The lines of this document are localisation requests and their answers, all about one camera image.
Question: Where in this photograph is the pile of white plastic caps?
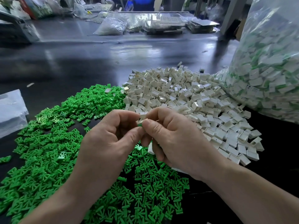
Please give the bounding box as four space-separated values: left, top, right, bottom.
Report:
122 65 264 175

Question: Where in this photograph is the blue crate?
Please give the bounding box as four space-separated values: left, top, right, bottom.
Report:
129 0 156 11

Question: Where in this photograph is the person's right forearm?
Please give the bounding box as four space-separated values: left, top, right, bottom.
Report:
203 156 299 224

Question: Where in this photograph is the person's left forearm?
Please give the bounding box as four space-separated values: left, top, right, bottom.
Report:
20 177 96 224

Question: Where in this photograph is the small clear bag of parts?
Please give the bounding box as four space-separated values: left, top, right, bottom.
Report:
93 17 128 36

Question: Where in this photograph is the grey metal slanted post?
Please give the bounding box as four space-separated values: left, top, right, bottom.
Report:
220 0 249 39

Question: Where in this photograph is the pile of green plastic clips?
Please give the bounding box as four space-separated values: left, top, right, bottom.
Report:
0 84 190 224

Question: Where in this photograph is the clear plastic bag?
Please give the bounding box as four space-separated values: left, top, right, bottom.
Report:
217 0 299 124

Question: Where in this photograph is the grey heat sealer machine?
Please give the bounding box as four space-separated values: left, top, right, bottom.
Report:
0 11 40 43

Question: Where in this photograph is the dark flat tray stack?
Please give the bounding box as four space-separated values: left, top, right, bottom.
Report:
187 19 220 35

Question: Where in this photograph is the stack of clear flat bags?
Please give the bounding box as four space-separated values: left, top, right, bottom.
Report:
0 89 29 139

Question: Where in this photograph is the person's right hand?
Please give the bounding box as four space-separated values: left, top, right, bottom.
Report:
139 107 222 181

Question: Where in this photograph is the person's left hand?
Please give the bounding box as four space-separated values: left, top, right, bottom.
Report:
70 110 145 199

